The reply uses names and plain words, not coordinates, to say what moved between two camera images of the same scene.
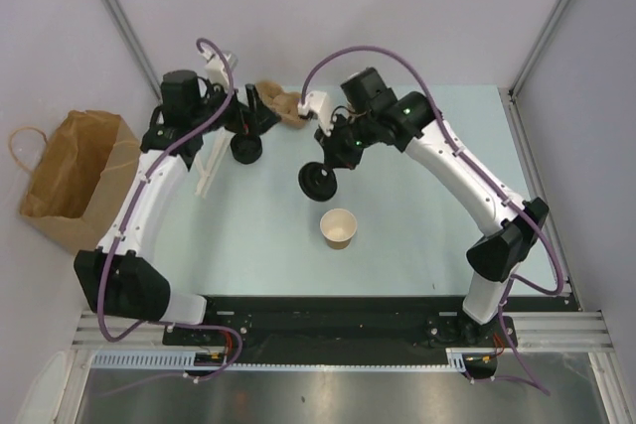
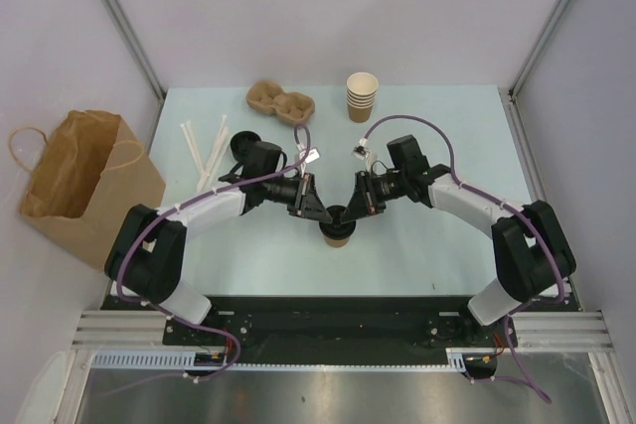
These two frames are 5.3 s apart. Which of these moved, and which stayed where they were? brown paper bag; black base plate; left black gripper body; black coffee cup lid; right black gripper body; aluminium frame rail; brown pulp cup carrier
Moved: black coffee cup lid; left black gripper body; right black gripper body
Stayed: brown paper bag; aluminium frame rail; black base plate; brown pulp cup carrier
